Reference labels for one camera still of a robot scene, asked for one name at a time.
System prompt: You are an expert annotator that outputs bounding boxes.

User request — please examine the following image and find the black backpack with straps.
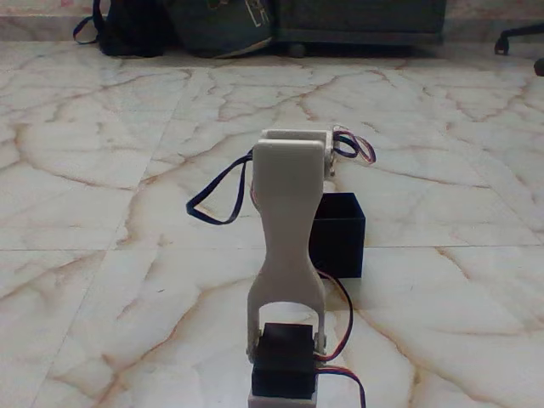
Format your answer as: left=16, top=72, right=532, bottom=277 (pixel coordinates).
left=72, top=0, right=172, bottom=58

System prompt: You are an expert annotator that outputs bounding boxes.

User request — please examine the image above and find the grey fabric bag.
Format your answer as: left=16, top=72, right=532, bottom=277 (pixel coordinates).
left=166, top=0, right=276, bottom=60

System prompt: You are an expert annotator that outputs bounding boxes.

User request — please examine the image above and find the black servo cable loop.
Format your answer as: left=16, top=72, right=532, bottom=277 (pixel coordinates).
left=184, top=155, right=257, bottom=226

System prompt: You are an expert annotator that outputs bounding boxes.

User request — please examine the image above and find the red white black cable loop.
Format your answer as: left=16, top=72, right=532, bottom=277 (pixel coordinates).
left=332, top=125, right=377, bottom=165

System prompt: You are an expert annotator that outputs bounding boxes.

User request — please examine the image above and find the dark wooden cabinet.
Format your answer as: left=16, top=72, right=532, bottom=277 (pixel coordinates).
left=271, top=0, right=445, bottom=47

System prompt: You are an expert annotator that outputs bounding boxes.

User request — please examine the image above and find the black box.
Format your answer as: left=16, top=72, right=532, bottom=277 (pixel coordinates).
left=309, top=192, right=367, bottom=280

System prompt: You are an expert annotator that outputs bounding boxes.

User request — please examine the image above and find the red black servo cable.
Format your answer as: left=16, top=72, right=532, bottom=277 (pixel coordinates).
left=313, top=270, right=367, bottom=408

